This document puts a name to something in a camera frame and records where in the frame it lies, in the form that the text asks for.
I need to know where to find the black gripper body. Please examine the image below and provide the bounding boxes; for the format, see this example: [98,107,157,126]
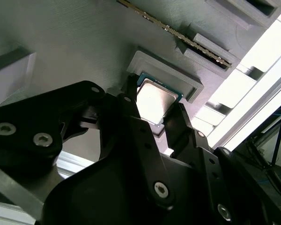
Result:
[41,103,216,225]

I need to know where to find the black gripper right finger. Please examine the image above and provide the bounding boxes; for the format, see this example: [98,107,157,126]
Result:
[165,102,281,225]

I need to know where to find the silver CPU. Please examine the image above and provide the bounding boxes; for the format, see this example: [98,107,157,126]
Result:
[135,72,185,128]

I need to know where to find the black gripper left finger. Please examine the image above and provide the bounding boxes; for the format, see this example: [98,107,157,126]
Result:
[0,75,176,211]

